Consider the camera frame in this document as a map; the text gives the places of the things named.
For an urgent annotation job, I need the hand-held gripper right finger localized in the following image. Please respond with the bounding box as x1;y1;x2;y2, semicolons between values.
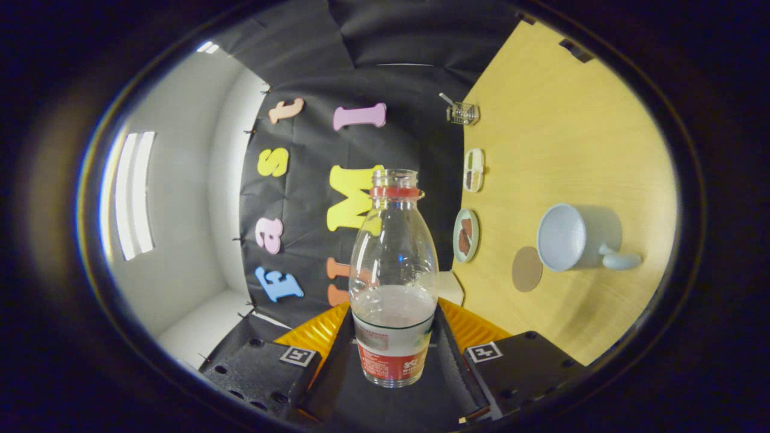
391;298;593;431

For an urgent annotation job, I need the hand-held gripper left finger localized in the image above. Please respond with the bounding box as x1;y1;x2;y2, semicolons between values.
200;301;392;431

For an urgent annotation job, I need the clear plastic juice bottle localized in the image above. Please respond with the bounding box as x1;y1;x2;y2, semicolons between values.
349;168;440;388

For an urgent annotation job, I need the round brown coaster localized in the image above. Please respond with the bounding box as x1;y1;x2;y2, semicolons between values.
511;245;544;293

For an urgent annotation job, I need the light blue cup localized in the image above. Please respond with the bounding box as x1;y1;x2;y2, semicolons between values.
537;203;643;272

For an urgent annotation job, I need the white toaster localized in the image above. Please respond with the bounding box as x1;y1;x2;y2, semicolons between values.
437;271;466;307

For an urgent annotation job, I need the pale green plate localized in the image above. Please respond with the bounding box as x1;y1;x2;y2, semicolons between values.
452;208;481;264

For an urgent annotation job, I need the black backdrop cloth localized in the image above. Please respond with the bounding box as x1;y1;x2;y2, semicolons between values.
202;0;524;361

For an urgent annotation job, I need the white divided dish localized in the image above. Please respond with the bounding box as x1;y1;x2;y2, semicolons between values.
463;148;485;194

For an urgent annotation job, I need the wooden table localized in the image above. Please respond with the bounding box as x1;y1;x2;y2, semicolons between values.
451;21;679;367

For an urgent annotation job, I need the large ceiling light panel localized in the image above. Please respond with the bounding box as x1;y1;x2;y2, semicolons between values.
113;131;156;262

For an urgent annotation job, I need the wire mesh holder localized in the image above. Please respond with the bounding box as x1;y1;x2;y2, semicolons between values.
446;102;481;126

